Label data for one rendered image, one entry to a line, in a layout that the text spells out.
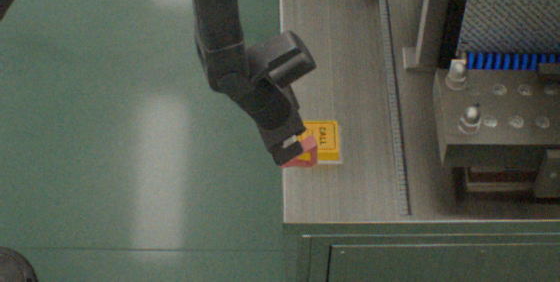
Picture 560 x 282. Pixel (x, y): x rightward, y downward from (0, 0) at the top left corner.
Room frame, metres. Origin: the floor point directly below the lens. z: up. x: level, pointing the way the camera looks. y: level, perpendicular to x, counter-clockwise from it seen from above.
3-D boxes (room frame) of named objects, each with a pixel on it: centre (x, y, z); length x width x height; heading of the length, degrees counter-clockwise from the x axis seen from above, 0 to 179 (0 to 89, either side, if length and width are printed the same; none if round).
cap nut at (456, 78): (1.18, -0.29, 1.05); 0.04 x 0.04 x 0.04
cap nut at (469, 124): (1.09, -0.30, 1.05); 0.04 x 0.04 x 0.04
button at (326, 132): (1.14, -0.06, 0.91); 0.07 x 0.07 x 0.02; 2
